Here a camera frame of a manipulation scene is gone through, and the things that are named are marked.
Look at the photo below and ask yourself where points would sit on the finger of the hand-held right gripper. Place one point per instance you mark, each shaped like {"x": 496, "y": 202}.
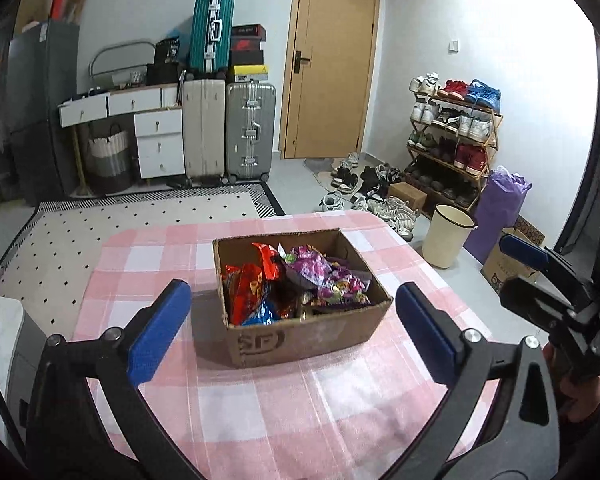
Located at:
{"x": 525, "y": 252}
{"x": 530, "y": 302}

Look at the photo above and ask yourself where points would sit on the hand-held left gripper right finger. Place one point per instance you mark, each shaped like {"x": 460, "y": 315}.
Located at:
{"x": 427, "y": 335}

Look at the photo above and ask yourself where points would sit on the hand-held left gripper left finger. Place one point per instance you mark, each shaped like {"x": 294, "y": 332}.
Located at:
{"x": 160, "y": 330}

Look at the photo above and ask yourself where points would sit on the red triangular chips bag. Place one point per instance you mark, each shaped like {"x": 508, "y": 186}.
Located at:
{"x": 242, "y": 290}

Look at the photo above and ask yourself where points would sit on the purple candy bag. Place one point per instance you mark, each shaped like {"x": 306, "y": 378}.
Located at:
{"x": 307, "y": 265}
{"x": 342, "y": 287}

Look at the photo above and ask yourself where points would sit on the blue cookie packet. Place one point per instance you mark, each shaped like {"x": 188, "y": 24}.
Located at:
{"x": 260, "y": 316}

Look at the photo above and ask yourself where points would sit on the brown cardboard box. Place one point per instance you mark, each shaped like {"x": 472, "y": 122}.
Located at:
{"x": 305, "y": 335}

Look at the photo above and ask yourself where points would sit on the red foil snack packet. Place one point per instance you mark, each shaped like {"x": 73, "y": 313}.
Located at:
{"x": 269, "y": 260}

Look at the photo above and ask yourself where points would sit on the person's right hand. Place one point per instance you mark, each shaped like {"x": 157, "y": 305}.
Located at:
{"x": 585, "y": 400}

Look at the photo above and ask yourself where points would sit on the printed brown carton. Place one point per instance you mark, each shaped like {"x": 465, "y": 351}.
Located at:
{"x": 505, "y": 270}

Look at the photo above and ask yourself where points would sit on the cream trash bin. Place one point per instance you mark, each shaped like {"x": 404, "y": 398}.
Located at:
{"x": 445, "y": 240}

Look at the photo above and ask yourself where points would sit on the wooden shoe rack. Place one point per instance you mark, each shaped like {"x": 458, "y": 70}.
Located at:
{"x": 467, "y": 155}
{"x": 492, "y": 145}

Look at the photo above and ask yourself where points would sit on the white dotted rug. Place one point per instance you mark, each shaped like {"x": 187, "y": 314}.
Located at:
{"x": 105, "y": 225}

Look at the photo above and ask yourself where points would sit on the small brown box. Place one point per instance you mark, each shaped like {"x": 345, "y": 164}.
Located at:
{"x": 405, "y": 195}

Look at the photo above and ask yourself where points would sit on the pile of scattered shoes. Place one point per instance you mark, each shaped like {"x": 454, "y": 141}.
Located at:
{"x": 380, "y": 200}

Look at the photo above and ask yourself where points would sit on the pink checked tablecloth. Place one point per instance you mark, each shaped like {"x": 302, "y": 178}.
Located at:
{"x": 280, "y": 410}

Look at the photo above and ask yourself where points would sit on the grey white side cabinet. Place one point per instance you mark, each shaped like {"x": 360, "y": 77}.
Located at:
{"x": 15, "y": 350}

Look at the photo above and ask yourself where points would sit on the white grey laundry basket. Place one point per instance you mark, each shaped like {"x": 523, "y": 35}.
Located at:
{"x": 109, "y": 162}

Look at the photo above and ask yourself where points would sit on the white drawer desk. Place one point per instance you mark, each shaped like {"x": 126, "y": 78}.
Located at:
{"x": 160, "y": 145}

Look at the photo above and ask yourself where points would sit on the grey doormat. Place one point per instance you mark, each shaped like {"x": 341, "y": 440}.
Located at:
{"x": 317, "y": 165}

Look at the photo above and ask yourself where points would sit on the beige suitcase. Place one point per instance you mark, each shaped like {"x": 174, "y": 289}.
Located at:
{"x": 202, "y": 130}

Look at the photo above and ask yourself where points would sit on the silver suitcase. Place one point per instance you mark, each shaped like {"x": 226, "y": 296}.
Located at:
{"x": 250, "y": 130}

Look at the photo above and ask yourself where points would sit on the grey refrigerator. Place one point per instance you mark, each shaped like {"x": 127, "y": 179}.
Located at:
{"x": 45, "y": 110}

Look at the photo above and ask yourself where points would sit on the wooden door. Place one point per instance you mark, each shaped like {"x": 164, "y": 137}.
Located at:
{"x": 330, "y": 85}

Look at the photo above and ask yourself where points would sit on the black printed bag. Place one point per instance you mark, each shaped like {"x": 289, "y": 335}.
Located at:
{"x": 166, "y": 51}

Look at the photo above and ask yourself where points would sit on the red logo shoebox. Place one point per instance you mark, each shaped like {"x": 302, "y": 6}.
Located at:
{"x": 246, "y": 45}

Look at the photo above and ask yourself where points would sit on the teal suitcase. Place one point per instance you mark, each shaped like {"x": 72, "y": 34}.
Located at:
{"x": 207, "y": 35}

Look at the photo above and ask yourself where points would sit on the brown paper bag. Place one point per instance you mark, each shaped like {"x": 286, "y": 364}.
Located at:
{"x": 77, "y": 5}

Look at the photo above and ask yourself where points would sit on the red paper bag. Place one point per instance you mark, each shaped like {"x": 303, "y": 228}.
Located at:
{"x": 57, "y": 6}

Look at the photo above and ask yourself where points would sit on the flat cardboard sheets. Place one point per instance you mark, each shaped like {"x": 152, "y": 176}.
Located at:
{"x": 32, "y": 2}

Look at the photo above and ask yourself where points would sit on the grey arched frame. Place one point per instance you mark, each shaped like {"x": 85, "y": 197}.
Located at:
{"x": 120, "y": 45}

